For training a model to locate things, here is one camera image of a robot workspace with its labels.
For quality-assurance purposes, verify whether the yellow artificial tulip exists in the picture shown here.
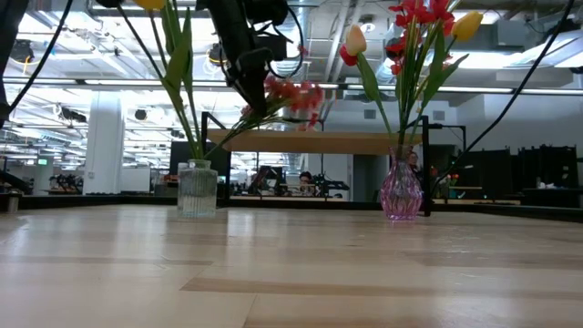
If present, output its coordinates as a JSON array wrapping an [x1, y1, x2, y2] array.
[[133, 0, 201, 160], [406, 10, 484, 148]]

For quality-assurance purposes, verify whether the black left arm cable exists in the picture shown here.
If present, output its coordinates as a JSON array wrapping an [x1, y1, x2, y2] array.
[[5, 0, 76, 115]]

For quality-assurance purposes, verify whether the clear ribbed glass vase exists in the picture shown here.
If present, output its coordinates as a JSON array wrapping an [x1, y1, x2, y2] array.
[[176, 159, 219, 219]]

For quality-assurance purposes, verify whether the black office partition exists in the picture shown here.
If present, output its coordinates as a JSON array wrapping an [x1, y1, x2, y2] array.
[[450, 144, 583, 210]]

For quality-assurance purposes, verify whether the wooden shelf black frame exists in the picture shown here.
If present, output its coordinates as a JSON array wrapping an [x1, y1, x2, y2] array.
[[199, 111, 468, 219]]

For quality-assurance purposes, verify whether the white round pillar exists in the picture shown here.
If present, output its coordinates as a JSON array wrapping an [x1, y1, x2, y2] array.
[[84, 90, 126, 195]]

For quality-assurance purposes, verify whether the long ceiling light strip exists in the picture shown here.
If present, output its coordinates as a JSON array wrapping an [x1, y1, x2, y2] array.
[[318, 83, 583, 96], [0, 78, 233, 88]]

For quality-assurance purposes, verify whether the black hanging cable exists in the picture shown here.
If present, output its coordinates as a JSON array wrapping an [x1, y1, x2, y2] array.
[[430, 0, 578, 195]]

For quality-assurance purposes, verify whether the orange artificial flower bunch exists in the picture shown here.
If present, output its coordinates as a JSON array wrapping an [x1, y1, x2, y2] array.
[[204, 75, 326, 159], [386, 0, 457, 148]]

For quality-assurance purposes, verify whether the cream artificial tulip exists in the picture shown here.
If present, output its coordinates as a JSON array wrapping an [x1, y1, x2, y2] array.
[[344, 23, 394, 148]]

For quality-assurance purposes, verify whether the pink ribbed glass vase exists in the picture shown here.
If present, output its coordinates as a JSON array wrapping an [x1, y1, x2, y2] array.
[[379, 144, 424, 221]]

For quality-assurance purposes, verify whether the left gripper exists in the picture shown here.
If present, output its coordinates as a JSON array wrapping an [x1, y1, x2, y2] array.
[[218, 26, 289, 118]]

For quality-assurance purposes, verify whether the person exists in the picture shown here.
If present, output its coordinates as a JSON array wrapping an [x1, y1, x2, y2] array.
[[295, 170, 318, 197], [407, 150, 424, 183]]

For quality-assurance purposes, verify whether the black curved hose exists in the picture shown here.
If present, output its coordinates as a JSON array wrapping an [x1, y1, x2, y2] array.
[[0, 170, 33, 195]]

